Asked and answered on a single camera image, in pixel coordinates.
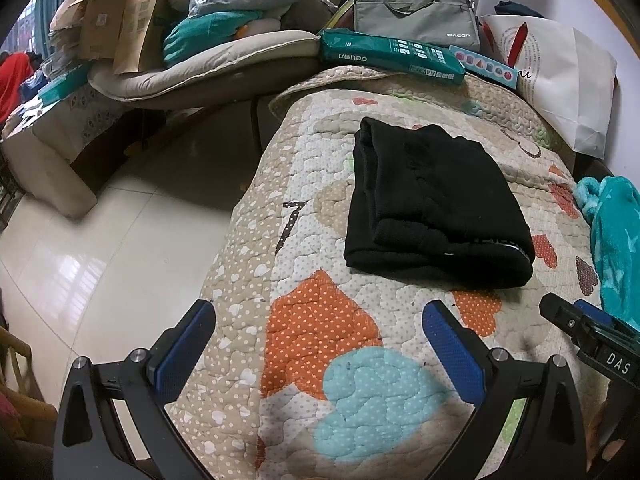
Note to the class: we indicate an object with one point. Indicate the brown paper bag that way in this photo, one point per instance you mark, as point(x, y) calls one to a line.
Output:
point(142, 20)

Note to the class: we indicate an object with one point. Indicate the light blue dotted box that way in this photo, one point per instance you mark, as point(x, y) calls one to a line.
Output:
point(482, 66)

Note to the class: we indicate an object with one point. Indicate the teal cloth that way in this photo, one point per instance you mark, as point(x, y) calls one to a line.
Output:
point(200, 35)

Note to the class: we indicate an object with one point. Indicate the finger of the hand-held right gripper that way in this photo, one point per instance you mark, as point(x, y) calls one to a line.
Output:
point(562, 316)
point(597, 312)

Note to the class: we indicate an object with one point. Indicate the dark blue cloth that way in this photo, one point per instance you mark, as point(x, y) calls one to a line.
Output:
point(517, 10)

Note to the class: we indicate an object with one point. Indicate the green paper ream pack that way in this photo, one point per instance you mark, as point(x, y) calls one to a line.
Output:
point(380, 55)

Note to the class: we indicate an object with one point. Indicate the wooden chair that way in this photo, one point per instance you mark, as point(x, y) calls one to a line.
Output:
point(17, 365)

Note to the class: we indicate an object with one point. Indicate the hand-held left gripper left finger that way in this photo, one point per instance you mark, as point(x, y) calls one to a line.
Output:
point(182, 350)

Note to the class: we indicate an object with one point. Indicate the teal packet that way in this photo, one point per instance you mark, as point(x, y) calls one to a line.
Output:
point(62, 85)

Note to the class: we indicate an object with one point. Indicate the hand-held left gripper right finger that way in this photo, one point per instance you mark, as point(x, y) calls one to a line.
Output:
point(450, 350)

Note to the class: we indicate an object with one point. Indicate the white paper bag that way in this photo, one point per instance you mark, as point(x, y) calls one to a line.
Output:
point(565, 85)

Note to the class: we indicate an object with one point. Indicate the teal star fleece blanket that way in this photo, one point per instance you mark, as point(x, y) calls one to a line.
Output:
point(615, 250)

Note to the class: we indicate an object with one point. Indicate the black pants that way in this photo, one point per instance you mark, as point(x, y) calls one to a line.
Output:
point(430, 200)

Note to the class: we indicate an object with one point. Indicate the beige cushion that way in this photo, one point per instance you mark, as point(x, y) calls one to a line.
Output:
point(210, 75)

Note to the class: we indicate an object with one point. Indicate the red cloth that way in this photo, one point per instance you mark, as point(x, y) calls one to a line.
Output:
point(14, 80)

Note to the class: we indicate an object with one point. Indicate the grey laptop bag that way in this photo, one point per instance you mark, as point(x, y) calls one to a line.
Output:
point(415, 20)

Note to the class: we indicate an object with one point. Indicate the patterned quilted blanket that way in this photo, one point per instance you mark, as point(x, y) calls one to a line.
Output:
point(300, 240)

